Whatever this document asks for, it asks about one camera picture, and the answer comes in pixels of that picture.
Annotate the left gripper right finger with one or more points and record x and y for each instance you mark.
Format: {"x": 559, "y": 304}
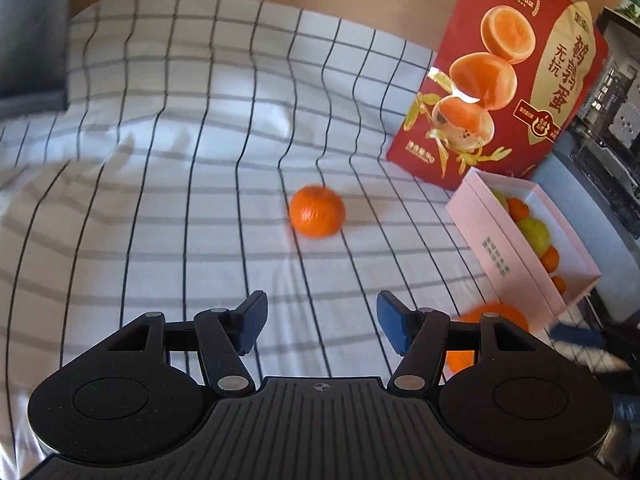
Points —
{"x": 419, "y": 337}

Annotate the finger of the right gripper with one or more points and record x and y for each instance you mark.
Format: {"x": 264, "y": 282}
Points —
{"x": 579, "y": 336}

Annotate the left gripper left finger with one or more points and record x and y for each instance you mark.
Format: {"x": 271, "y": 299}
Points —
{"x": 224, "y": 336}

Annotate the large orange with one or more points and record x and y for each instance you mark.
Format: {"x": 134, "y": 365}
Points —
{"x": 462, "y": 359}

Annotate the large green guava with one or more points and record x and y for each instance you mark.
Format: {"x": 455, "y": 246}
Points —
{"x": 536, "y": 233}

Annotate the small green guava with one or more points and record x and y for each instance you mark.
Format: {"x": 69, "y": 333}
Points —
{"x": 501, "y": 199}

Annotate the small tangerine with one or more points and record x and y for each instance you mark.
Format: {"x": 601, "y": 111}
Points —
{"x": 559, "y": 283}

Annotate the pink cardboard box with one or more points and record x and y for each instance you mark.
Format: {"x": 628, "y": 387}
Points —
{"x": 511, "y": 266}

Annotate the computer case glass panel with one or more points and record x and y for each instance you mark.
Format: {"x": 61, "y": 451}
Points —
{"x": 592, "y": 173}

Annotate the checkered white tablecloth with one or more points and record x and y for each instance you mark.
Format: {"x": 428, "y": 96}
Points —
{"x": 163, "y": 191}

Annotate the red snack bag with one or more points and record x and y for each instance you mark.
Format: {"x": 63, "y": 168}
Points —
{"x": 508, "y": 78}

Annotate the dark monitor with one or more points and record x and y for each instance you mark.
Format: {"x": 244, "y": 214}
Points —
{"x": 33, "y": 56}

